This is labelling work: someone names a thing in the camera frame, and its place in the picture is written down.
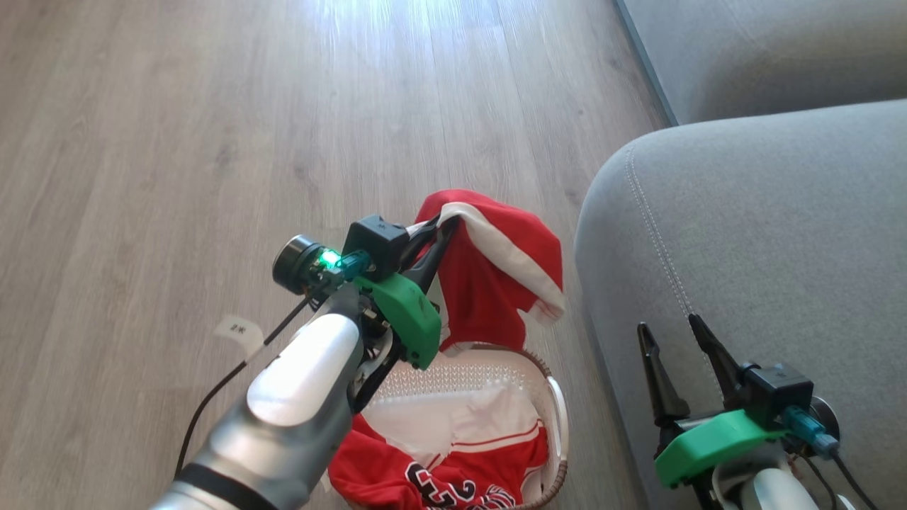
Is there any grey fabric sofa seat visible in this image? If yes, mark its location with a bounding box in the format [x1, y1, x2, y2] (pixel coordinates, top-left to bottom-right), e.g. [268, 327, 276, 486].
[614, 0, 907, 128]

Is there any white paper cable label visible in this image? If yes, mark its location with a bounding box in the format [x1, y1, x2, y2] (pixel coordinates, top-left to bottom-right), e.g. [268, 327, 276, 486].
[213, 314, 265, 363]

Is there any white plastic laundry basket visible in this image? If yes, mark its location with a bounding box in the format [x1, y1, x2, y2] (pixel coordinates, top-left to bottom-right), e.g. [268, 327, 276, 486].
[347, 343, 570, 510]

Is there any teal right camera cable plug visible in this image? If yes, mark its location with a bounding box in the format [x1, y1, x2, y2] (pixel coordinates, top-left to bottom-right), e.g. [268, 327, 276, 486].
[782, 407, 841, 458]

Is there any teal camera cable plug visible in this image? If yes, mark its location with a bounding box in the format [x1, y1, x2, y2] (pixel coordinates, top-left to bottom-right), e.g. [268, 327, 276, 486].
[322, 249, 371, 281]
[782, 407, 841, 458]

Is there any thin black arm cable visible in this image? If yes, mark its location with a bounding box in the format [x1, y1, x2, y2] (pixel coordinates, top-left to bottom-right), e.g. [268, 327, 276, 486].
[174, 294, 317, 480]
[799, 452, 881, 510]

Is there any grey fabric sofa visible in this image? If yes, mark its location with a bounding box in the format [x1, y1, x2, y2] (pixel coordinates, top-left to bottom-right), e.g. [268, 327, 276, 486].
[573, 99, 907, 510]

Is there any teal left camera cable plug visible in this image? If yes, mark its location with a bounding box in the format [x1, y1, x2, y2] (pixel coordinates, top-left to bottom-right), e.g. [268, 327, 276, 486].
[322, 249, 371, 281]

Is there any red basketball jersey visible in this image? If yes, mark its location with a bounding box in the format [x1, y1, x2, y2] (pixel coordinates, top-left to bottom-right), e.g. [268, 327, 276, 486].
[327, 188, 566, 510]

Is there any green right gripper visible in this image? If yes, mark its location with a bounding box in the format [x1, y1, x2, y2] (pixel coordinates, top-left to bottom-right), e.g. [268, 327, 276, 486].
[636, 313, 789, 490]

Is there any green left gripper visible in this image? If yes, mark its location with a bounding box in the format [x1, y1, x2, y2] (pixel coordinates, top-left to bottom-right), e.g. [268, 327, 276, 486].
[353, 215, 461, 371]

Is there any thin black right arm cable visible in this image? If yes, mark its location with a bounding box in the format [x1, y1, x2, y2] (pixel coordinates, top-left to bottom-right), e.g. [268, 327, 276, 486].
[799, 452, 881, 510]

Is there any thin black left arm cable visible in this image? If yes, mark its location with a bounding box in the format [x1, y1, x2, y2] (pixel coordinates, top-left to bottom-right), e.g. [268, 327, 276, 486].
[174, 294, 317, 480]

